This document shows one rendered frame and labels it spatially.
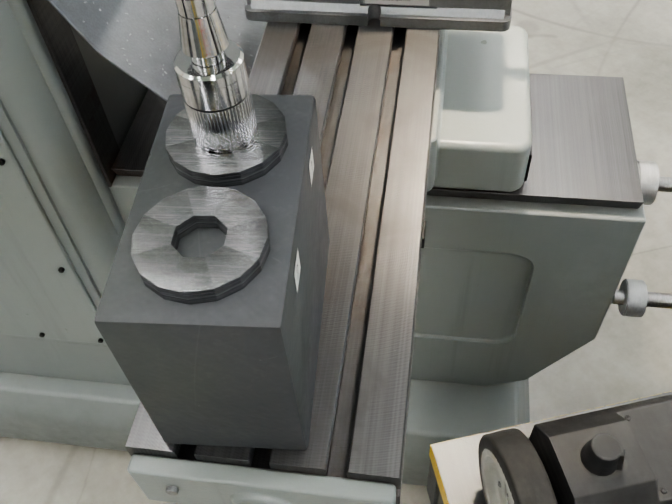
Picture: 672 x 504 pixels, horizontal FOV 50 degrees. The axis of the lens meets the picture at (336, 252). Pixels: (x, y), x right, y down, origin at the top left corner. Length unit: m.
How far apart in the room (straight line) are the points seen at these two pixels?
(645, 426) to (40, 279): 0.96
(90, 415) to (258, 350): 1.15
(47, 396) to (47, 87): 0.77
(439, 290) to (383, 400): 0.62
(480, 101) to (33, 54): 0.59
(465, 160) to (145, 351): 0.61
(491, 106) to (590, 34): 1.66
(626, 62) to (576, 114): 1.41
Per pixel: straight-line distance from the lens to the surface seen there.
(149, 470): 0.63
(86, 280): 1.28
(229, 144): 0.52
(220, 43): 0.48
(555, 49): 2.59
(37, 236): 1.21
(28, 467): 1.78
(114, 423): 1.59
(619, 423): 1.02
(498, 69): 1.10
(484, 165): 1.00
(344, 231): 0.72
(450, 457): 1.19
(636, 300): 1.22
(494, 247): 1.11
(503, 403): 1.46
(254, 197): 0.51
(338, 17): 0.98
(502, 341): 1.34
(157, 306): 0.46
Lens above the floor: 1.49
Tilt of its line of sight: 52 degrees down
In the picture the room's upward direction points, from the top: 5 degrees counter-clockwise
